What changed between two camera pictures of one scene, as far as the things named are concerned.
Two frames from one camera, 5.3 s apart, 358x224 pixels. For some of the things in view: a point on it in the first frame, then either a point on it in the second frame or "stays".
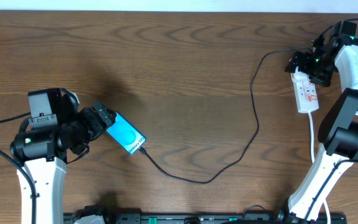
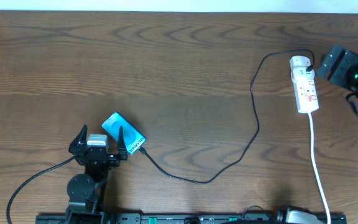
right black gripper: (322, 79) -> (339, 76)
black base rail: (217, 218) stays
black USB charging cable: (141, 147) stays
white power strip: (305, 91) stays
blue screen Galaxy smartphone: (126, 134) stays
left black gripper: (97, 116) -> (96, 154)
